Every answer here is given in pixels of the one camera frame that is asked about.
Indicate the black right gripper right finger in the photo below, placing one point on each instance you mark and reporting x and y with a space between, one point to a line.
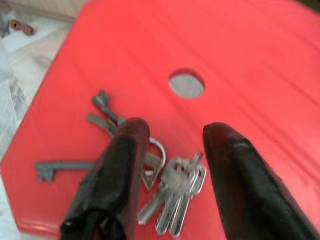
250 195

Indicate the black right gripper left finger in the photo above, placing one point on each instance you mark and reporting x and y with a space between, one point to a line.
112 175

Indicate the dark old key bunch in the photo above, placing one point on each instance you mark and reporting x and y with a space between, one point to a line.
65 165

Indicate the red plastic stool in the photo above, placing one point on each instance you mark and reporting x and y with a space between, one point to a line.
237 45

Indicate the brown round cap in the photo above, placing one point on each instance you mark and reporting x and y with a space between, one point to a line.
15 24
28 30

